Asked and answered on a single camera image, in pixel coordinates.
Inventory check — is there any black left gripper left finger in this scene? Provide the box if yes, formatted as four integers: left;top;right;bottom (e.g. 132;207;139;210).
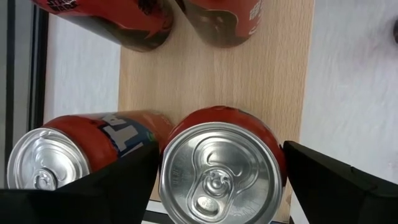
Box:
0;143;160;224

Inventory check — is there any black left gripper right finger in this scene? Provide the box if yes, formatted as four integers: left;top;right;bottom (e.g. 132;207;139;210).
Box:
283;140;398;224

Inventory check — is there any red soda can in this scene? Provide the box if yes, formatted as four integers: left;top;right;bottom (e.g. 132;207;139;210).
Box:
6;110;174;191
175;0;265;49

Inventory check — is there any red can with blue band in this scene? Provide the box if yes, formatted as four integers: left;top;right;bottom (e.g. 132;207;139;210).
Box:
158;105;287;224

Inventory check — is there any red Coca-Cola can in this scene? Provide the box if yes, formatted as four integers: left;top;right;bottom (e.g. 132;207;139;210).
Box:
30;0;175;53

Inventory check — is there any black metal table frame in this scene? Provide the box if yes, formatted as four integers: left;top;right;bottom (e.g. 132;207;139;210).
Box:
4;0;50;187

